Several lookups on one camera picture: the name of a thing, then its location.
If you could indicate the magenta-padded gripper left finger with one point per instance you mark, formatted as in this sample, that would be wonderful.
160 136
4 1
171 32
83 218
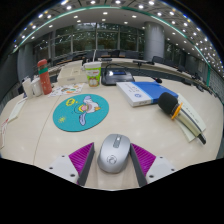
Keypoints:
63 166

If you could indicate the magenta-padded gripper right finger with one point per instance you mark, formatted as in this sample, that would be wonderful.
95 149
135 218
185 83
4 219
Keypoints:
160 166

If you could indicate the silver grey computer mouse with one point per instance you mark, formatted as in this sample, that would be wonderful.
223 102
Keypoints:
114 154

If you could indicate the round teal cartoon mouse pad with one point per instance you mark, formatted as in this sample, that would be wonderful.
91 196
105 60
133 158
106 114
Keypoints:
71 116

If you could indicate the blue and white book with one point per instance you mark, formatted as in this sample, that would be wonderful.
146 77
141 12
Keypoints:
150 90

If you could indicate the colourful sticker sheet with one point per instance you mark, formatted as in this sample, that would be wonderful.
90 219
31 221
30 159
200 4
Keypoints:
66 90

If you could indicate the white cup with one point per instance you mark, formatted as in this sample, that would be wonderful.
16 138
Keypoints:
36 87
27 88

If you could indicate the red drink bottle green band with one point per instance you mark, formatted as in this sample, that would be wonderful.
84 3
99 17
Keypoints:
45 80

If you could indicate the white cardboard box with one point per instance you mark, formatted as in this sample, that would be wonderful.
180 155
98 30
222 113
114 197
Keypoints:
70 75

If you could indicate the paper cup with straw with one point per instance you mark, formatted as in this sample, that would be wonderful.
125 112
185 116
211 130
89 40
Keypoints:
93 75

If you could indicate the black gooseneck conference microphone unit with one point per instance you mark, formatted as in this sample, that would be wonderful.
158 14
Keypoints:
116 78

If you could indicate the black desk microphone units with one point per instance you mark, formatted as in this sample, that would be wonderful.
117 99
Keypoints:
139 62

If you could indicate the ceiling lights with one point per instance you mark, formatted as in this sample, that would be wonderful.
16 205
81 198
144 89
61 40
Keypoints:
105 13

